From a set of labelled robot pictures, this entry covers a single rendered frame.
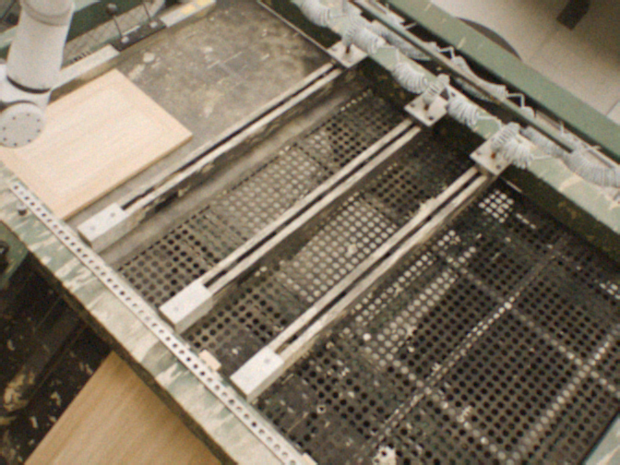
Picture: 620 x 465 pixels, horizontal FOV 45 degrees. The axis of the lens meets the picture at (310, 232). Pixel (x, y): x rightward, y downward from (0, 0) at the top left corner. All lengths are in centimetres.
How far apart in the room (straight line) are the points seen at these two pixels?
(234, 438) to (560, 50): 596
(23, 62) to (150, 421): 126
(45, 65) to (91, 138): 121
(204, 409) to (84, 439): 55
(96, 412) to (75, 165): 71
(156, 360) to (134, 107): 88
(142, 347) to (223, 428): 29
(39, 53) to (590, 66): 646
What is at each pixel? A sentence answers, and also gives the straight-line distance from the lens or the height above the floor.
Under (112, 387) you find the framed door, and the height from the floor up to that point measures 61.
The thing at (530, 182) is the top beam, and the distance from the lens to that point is 240.
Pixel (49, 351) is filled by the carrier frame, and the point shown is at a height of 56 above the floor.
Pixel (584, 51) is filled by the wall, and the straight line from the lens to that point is 735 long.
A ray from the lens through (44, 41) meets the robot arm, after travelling 115.
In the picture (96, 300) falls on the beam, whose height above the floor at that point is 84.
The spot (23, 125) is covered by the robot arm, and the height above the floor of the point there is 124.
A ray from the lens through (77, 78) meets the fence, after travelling 254.
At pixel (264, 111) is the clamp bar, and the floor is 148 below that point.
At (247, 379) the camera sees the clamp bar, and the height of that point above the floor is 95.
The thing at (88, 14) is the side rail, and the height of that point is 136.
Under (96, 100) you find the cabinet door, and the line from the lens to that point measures 248.
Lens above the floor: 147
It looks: 5 degrees down
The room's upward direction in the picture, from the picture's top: 38 degrees clockwise
